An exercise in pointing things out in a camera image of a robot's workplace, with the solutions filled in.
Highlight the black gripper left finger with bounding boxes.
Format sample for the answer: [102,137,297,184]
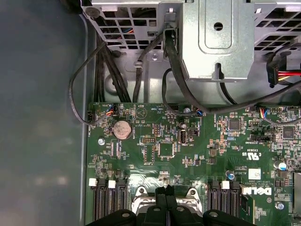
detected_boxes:
[86,185,168,226]

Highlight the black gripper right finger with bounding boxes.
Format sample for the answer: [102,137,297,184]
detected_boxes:
[166,185,256,226]

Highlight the metal socket cover frame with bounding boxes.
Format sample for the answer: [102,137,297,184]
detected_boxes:
[131,195,203,214]

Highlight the RAM slot with black clip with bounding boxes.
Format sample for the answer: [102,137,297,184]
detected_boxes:
[229,180,241,217]
[96,178,108,222]
[208,180,221,211]
[115,180,129,212]

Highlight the RAM slot with white clip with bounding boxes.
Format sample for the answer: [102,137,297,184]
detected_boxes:
[107,180,117,221]
[88,178,98,222]
[220,180,230,212]

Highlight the green Dell motherboard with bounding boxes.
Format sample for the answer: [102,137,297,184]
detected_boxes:
[86,101,301,226]

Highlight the round coin cell battery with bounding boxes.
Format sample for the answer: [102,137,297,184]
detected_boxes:
[112,119,132,139]

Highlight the black open PC case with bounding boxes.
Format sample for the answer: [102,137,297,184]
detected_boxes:
[0,0,301,226]

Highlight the perforated metal drive cage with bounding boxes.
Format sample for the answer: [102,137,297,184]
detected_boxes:
[81,0,301,55]

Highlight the black sleeved cable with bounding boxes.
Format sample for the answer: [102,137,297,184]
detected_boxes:
[93,42,105,104]
[103,46,132,104]

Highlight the thick black cable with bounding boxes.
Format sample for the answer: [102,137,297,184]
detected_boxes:
[162,27,301,114]

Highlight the thin black wire loop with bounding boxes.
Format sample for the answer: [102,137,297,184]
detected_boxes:
[68,41,113,125]

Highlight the silver bracket with round hole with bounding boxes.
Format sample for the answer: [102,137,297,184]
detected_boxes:
[177,0,256,83]

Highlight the red orange power wires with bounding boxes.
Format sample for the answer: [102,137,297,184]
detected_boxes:
[267,49,301,88]

